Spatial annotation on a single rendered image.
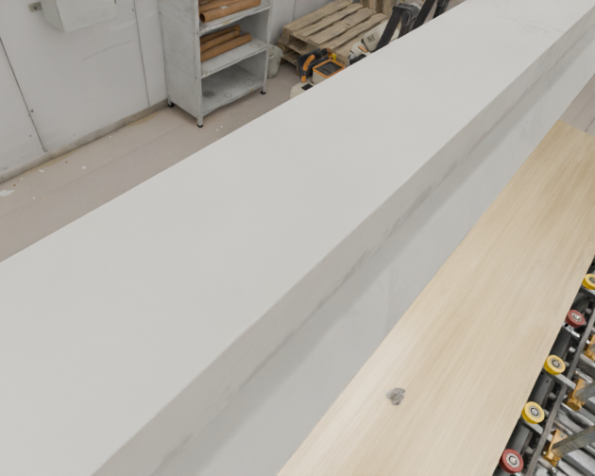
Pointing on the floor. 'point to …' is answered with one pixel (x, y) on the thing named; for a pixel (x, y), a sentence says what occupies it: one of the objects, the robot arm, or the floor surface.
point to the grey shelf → (238, 76)
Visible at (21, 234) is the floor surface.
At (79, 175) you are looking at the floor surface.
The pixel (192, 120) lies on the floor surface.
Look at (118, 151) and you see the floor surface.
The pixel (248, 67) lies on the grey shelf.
